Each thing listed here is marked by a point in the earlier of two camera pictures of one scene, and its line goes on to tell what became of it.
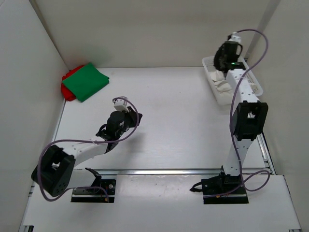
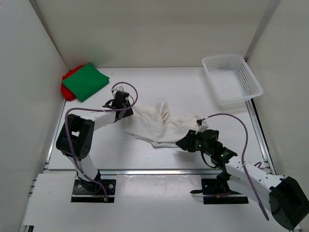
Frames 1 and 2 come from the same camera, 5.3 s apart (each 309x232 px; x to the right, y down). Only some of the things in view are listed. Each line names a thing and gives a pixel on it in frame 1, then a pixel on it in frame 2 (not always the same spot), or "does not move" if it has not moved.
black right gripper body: [219, 60] → [195, 143]
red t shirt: [67, 94] does not move
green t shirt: [86, 81] does not move
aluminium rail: [170, 171] does not move
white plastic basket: [220, 82] does not move
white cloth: [221, 83] → [156, 125]
